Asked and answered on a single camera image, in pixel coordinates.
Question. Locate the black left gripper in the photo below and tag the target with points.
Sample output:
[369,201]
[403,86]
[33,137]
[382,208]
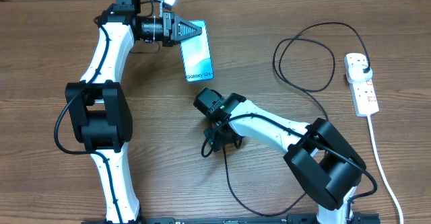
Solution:
[171,24]

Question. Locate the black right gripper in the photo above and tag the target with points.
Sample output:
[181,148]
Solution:
[219,140]

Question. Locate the blue-screen smartphone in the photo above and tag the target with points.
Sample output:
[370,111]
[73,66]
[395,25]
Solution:
[196,56]

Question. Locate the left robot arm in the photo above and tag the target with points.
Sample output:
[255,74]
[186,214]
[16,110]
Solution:
[98,109]

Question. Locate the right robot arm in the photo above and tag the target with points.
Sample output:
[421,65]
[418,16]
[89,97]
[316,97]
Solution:
[323,162]

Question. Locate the white charger plug adapter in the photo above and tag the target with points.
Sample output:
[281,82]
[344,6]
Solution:
[356,74]

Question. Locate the white power strip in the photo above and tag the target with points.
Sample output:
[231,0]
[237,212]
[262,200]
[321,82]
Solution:
[363,94]

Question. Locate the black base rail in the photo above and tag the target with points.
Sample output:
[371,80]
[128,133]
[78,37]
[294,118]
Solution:
[290,219]

